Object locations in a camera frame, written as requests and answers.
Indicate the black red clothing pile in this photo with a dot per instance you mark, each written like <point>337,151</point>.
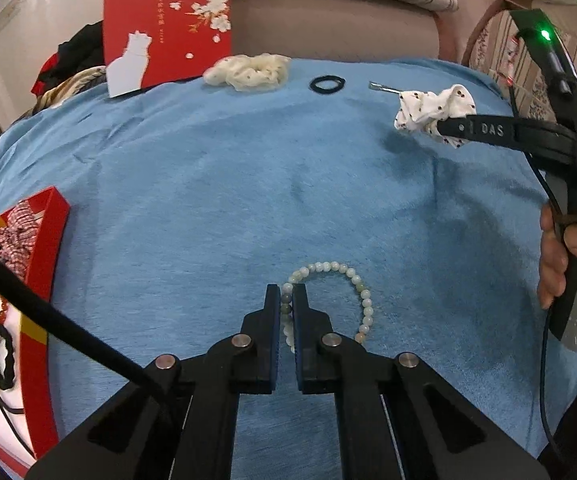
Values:
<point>77,65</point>

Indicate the silver hair clip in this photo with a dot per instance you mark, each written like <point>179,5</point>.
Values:
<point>383,88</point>

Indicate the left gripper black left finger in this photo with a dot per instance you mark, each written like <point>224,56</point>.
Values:
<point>211,386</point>

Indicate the blue blanket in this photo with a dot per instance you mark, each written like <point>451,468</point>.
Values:
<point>187,202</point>

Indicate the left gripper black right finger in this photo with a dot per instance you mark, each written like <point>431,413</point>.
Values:
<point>330,363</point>

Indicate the black scrunchie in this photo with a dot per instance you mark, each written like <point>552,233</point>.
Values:
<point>7,359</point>

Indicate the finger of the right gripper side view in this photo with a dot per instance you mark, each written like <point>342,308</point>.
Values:
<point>485,129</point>

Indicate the red floral box lid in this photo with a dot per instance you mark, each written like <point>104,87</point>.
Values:
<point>149,42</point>

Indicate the striped cushion right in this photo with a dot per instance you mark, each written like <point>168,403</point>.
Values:
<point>508,62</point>

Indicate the white dotted scrunchie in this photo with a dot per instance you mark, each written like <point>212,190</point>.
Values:
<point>423,111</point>

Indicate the cream scrunchie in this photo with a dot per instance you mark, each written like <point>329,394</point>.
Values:
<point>262,72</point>

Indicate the red white checkered scrunchie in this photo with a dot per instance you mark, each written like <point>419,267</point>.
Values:
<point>17,238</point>

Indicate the black headband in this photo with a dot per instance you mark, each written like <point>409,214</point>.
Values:
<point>7,411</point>

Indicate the red jewelry box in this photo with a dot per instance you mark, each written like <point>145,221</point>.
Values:
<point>31,391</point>

